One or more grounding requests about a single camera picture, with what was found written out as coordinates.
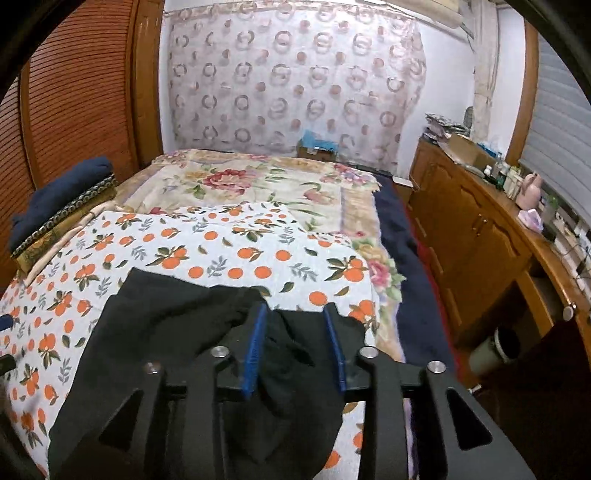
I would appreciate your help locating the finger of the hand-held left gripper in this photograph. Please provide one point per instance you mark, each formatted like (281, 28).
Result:
(2, 323)
(5, 364)

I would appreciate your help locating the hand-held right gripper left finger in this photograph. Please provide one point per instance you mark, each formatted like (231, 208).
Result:
(256, 350)

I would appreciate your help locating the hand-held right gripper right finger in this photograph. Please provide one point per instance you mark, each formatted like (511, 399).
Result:
(334, 350)

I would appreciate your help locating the black printed T-shirt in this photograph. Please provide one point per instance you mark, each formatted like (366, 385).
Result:
(175, 314)

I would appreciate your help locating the yellow patterned folded blanket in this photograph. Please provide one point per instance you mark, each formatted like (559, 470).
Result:
(41, 244)

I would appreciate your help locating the navy bed cover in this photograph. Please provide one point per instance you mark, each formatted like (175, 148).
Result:
(406, 277)

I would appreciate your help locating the orange fruit print sheet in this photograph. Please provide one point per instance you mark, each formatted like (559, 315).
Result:
(184, 249)

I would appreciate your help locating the navy folded cloth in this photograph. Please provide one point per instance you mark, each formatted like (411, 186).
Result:
(60, 194)

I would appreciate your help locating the white cylindrical bin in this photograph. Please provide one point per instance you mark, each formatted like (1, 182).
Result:
(494, 350)

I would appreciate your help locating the floral blanket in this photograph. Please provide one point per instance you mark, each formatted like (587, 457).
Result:
(258, 180)

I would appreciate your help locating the wooden cabinet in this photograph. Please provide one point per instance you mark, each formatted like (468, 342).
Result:
(475, 240)

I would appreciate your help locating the blue box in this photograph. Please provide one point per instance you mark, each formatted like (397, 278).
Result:
(318, 144)

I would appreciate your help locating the dark chair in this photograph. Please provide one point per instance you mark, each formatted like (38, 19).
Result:
(545, 392)

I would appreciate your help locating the pink tissue pack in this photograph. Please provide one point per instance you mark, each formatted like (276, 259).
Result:
(531, 220)

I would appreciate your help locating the cardboard box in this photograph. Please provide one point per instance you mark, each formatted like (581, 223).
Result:
(468, 150)

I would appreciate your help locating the group of small bottles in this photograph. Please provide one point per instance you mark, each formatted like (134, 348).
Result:
(505, 180)

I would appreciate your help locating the wooden louvered wardrobe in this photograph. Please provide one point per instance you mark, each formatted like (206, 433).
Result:
(83, 92)

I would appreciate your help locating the pile of printed papers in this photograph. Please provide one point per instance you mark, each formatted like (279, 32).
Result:
(443, 125)

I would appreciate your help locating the pink kettle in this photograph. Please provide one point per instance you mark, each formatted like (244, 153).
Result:
(528, 191)

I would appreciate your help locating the circle pattern curtain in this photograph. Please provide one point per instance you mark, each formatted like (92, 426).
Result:
(286, 83)

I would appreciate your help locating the grey window blind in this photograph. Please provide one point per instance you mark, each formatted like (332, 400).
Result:
(563, 129)

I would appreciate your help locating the beige lace curtain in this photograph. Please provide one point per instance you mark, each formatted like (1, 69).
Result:
(487, 69)

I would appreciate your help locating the wooden window frame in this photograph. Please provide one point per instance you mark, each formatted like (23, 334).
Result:
(526, 92)

